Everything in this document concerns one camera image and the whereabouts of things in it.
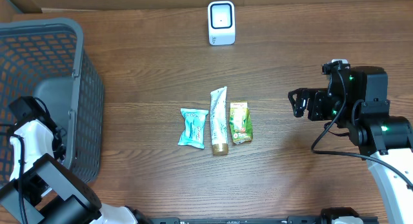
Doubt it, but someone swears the green juice carton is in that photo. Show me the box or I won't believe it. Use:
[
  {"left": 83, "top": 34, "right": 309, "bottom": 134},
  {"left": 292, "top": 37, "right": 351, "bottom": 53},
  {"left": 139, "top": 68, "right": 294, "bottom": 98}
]
[{"left": 229, "top": 101, "right": 253, "bottom": 145}]

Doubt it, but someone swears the white conditioner tube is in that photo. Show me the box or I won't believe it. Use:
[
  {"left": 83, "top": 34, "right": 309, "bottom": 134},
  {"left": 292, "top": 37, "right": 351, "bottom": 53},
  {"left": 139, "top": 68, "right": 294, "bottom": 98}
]
[{"left": 210, "top": 87, "right": 228, "bottom": 156}]

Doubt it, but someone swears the teal wet wipes pack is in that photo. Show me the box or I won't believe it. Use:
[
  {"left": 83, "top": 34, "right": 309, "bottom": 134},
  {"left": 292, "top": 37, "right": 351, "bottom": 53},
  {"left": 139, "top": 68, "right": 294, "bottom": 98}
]
[{"left": 178, "top": 108, "right": 208, "bottom": 149}]

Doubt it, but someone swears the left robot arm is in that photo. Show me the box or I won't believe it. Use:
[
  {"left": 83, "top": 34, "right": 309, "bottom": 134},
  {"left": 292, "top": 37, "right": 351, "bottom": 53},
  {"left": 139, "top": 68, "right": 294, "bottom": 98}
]
[{"left": 1, "top": 96, "right": 151, "bottom": 224}]

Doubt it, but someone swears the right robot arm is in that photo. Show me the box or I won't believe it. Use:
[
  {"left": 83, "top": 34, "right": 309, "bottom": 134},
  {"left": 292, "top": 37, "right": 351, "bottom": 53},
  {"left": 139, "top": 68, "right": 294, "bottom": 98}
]
[{"left": 288, "top": 61, "right": 412, "bottom": 223}]

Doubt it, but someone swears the white barcode scanner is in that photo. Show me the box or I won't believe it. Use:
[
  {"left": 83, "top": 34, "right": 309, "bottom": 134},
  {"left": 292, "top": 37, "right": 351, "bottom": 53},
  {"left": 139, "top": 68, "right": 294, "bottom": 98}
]
[{"left": 207, "top": 1, "right": 236, "bottom": 46}]

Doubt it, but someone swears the grey plastic basket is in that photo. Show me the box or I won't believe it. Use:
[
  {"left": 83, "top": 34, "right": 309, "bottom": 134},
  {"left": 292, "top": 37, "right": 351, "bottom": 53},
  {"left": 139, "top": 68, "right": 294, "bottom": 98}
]
[{"left": 1, "top": 18, "right": 105, "bottom": 183}]

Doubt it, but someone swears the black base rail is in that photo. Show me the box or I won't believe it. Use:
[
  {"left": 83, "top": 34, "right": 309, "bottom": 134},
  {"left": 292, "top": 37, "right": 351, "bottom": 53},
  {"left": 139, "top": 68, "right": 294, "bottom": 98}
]
[{"left": 150, "top": 216, "right": 379, "bottom": 224}]

